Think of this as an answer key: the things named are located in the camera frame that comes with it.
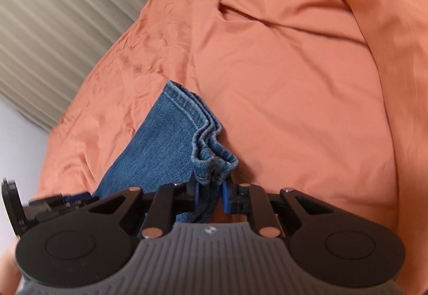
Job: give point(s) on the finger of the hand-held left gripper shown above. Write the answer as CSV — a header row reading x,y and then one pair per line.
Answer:
x,y
77,198

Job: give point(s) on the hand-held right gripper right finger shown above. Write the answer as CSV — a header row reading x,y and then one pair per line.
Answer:
x,y
226,198

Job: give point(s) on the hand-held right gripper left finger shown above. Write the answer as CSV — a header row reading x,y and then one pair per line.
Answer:
x,y
186,196

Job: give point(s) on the blue denim pants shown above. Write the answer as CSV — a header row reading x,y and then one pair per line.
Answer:
x,y
160,147

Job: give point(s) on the orange bed sheet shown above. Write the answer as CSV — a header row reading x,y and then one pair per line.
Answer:
x,y
287,97

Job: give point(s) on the beige pleated curtain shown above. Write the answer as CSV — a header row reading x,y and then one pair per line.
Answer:
x,y
50,20

